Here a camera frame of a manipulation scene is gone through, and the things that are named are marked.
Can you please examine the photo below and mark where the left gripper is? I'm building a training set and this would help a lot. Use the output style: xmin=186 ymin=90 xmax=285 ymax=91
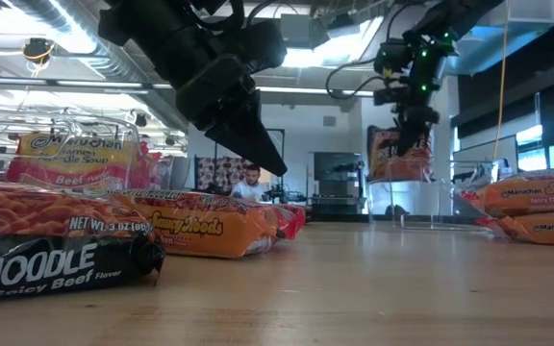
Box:
xmin=174 ymin=52 xmax=289 ymax=178

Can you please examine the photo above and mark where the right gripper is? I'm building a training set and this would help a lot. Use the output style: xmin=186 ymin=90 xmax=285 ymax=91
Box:
xmin=395 ymin=40 xmax=456 ymax=158

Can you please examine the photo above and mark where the black Fire Noodle packet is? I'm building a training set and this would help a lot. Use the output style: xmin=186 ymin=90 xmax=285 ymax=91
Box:
xmin=0 ymin=180 xmax=166 ymax=300
xmin=366 ymin=125 xmax=435 ymax=183

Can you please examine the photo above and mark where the orange Saucy Noods packet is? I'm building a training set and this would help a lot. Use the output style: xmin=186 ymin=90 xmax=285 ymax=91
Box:
xmin=477 ymin=209 xmax=554 ymax=248
xmin=463 ymin=167 xmax=554 ymax=218
xmin=111 ymin=188 xmax=308 ymax=260

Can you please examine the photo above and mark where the black cabinet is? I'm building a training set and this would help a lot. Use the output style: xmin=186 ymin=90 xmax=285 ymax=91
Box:
xmin=312 ymin=151 xmax=368 ymax=204

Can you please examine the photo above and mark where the bright ceiling light panel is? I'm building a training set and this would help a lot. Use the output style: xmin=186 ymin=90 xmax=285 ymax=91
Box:
xmin=281 ymin=42 xmax=379 ymax=69

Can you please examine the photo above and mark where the grey ceiling box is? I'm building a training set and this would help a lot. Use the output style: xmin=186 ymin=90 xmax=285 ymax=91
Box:
xmin=279 ymin=12 xmax=315 ymax=49

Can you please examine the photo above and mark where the round black ceiling device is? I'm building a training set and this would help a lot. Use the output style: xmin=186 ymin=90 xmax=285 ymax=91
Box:
xmin=20 ymin=37 xmax=57 ymax=66

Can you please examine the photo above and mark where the black frame stand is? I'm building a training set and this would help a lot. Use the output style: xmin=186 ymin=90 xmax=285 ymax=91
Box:
xmin=213 ymin=127 xmax=287 ymax=194

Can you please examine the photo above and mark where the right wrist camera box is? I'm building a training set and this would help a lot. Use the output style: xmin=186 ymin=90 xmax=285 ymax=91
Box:
xmin=373 ymin=38 xmax=406 ymax=76

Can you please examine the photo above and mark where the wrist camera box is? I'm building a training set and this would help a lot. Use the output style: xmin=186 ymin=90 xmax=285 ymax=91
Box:
xmin=231 ymin=18 xmax=289 ymax=74
xmin=373 ymin=38 xmax=406 ymax=76

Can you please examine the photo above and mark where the yellow hanging cable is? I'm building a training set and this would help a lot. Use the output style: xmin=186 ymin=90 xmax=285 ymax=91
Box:
xmin=491 ymin=0 xmax=510 ymax=161

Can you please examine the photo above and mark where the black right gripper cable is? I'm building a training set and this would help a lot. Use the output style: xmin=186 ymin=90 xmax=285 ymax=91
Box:
xmin=324 ymin=56 xmax=406 ymax=102

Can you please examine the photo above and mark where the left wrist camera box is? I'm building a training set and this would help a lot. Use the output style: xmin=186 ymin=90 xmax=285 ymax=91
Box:
xmin=231 ymin=18 xmax=289 ymax=74

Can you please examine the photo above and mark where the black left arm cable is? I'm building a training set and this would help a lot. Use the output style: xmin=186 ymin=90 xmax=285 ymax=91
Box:
xmin=194 ymin=0 xmax=316 ymax=33

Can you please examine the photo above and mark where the white ceiling duct box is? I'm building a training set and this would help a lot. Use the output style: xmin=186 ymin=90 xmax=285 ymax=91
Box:
xmin=449 ymin=0 xmax=554 ymax=78

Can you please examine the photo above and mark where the silver spiral ceiling duct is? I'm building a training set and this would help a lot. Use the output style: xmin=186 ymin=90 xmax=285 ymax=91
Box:
xmin=7 ymin=0 xmax=139 ymax=82

